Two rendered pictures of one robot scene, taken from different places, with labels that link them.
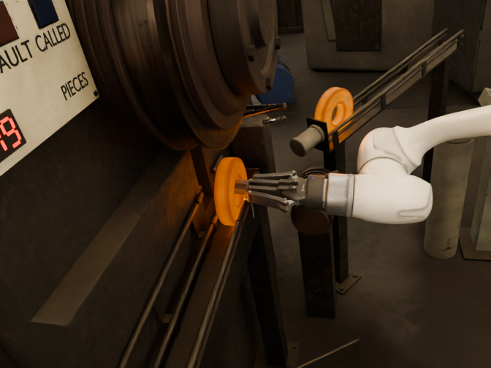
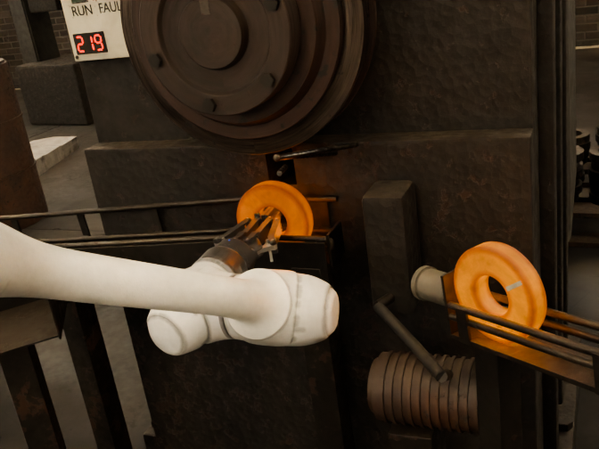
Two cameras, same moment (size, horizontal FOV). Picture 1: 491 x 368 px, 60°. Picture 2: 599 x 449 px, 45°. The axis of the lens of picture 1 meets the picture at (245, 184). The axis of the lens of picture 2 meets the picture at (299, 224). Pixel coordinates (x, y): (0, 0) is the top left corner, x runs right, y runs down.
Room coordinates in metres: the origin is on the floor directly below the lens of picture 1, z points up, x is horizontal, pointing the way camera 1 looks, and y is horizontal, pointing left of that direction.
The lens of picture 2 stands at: (0.98, -1.29, 1.23)
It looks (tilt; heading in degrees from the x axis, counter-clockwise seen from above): 21 degrees down; 96
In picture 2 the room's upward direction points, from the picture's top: 8 degrees counter-clockwise
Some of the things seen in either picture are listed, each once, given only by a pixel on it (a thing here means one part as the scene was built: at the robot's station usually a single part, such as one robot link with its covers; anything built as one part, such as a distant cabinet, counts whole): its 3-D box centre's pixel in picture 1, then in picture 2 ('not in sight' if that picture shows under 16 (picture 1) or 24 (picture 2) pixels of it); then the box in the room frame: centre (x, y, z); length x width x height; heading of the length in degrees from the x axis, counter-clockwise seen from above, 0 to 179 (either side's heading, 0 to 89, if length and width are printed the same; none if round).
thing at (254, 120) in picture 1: (253, 158); (394, 246); (1.03, -0.03, 0.68); 0.11 x 0.08 x 0.24; 71
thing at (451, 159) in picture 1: (446, 197); not in sight; (1.22, -0.72, 0.26); 0.12 x 0.12 x 0.52
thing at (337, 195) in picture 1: (337, 194); (220, 274); (0.72, -0.19, 0.73); 0.09 x 0.06 x 0.09; 161
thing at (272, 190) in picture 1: (271, 193); (248, 235); (0.76, -0.05, 0.74); 0.11 x 0.01 x 0.04; 72
